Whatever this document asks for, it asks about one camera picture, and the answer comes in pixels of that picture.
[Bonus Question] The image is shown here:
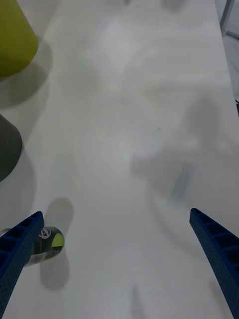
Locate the black drink can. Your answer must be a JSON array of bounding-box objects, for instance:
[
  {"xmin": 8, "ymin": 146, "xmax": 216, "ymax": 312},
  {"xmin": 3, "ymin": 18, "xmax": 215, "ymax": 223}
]
[{"xmin": 0, "ymin": 226, "xmax": 65, "ymax": 268}]

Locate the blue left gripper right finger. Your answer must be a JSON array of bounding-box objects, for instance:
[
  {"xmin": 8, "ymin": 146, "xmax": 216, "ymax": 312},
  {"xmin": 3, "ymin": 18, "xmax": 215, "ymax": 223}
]
[{"xmin": 189, "ymin": 207, "xmax": 239, "ymax": 319}]

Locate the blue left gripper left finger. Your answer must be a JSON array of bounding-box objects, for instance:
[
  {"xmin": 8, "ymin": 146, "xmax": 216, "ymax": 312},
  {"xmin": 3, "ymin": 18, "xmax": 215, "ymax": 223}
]
[{"xmin": 0, "ymin": 211, "xmax": 45, "ymax": 319}]

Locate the grey plastic bin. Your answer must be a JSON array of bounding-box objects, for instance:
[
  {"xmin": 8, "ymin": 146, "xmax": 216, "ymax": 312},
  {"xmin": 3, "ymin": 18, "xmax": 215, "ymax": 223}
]
[{"xmin": 0, "ymin": 113, "xmax": 23, "ymax": 182}]

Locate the yellow-green plastic bin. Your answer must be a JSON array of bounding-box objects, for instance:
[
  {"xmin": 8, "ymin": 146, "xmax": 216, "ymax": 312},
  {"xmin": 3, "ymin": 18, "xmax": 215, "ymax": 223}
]
[{"xmin": 0, "ymin": 0, "xmax": 39, "ymax": 78}]

